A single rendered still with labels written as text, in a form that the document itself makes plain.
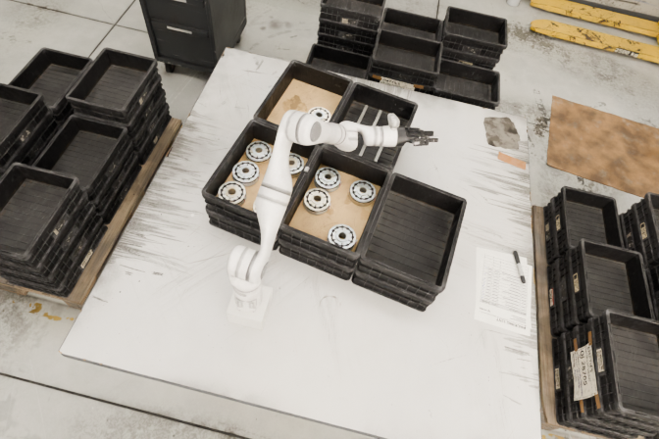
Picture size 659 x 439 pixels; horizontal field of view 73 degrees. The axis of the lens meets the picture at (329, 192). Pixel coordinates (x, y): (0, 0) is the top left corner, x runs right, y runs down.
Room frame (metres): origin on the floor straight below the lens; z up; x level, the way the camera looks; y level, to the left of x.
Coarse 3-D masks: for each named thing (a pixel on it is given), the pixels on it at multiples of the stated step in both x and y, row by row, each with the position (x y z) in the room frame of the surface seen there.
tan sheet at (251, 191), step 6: (270, 144) 1.15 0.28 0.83; (300, 156) 1.12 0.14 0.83; (306, 162) 1.10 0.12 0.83; (264, 168) 1.03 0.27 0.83; (264, 174) 1.00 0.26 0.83; (228, 180) 0.94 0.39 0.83; (258, 180) 0.96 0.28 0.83; (294, 180) 1.00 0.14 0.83; (252, 186) 0.93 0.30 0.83; (258, 186) 0.94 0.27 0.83; (246, 192) 0.90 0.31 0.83; (252, 192) 0.91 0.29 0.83; (246, 198) 0.87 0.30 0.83; (252, 198) 0.88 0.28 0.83; (246, 204) 0.85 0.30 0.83; (252, 204) 0.85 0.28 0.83; (252, 210) 0.83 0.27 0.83
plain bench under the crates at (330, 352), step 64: (256, 64) 1.75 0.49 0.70; (192, 128) 1.26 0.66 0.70; (448, 128) 1.56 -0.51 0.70; (192, 192) 0.93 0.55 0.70; (512, 192) 1.25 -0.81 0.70; (128, 256) 0.61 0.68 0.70; (192, 256) 0.66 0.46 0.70; (128, 320) 0.38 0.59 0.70; (192, 320) 0.43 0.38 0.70; (320, 320) 0.51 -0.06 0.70; (384, 320) 0.56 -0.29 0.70; (448, 320) 0.60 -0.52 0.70; (192, 384) 0.23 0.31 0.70; (256, 384) 0.26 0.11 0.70; (320, 384) 0.30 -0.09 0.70; (384, 384) 0.34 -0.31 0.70; (448, 384) 0.38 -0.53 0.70; (512, 384) 0.42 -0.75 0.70
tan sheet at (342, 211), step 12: (312, 180) 1.01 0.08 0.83; (348, 180) 1.05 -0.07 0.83; (336, 192) 0.98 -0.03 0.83; (300, 204) 0.90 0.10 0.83; (336, 204) 0.93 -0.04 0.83; (348, 204) 0.94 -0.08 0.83; (372, 204) 0.96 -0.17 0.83; (300, 216) 0.84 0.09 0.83; (312, 216) 0.85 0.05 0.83; (324, 216) 0.86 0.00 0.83; (336, 216) 0.88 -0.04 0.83; (348, 216) 0.89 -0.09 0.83; (360, 216) 0.90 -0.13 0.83; (300, 228) 0.79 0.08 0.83; (312, 228) 0.80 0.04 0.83; (324, 228) 0.81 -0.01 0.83; (360, 228) 0.84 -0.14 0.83
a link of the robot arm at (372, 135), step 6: (348, 126) 1.05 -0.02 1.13; (354, 126) 1.06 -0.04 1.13; (360, 126) 1.06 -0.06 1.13; (366, 126) 1.07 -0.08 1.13; (372, 126) 1.09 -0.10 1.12; (378, 126) 1.09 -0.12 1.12; (360, 132) 1.08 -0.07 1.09; (366, 132) 1.05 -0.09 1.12; (372, 132) 1.06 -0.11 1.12; (378, 132) 1.06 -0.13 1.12; (366, 138) 1.04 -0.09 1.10; (372, 138) 1.04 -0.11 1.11; (378, 138) 1.05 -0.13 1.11; (366, 144) 1.04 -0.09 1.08; (372, 144) 1.04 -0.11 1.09; (378, 144) 1.04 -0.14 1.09
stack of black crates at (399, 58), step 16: (384, 32) 2.38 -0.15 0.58; (400, 32) 2.39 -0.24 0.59; (384, 48) 2.35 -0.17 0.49; (400, 48) 2.38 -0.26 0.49; (416, 48) 2.37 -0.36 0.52; (432, 48) 2.36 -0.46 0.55; (384, 64) 2.10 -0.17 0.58; (400, 64) 2.10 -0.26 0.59; (416, 64) 2.26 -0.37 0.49; (432, 64) 2.29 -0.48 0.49; (400, 80) 2.09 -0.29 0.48; (416, 80) 2.10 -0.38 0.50; (432, 80) 2.09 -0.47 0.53
